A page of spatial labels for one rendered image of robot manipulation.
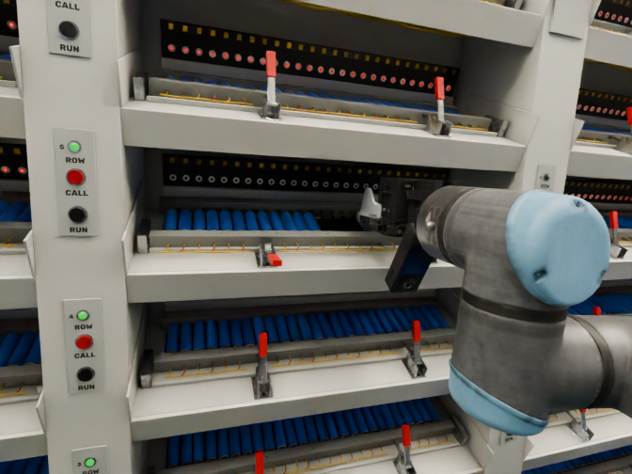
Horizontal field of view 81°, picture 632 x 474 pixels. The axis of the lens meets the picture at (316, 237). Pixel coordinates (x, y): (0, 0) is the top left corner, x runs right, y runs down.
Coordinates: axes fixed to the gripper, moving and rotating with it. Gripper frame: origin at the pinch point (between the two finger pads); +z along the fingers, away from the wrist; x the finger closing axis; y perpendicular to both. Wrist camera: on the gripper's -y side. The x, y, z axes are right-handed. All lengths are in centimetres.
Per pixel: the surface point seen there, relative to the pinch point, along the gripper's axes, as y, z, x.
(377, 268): -6.6, -8.6, 2.6
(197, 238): -2.8, -4.0, 28.8
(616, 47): 32, -7, -41
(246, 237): -2.6, -4.1, 21.9
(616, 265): -7, -8, -50
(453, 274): -8.0, -8.0, -11.8
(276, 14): 34.4, 11.9, 15.7
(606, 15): 45, 8, -57
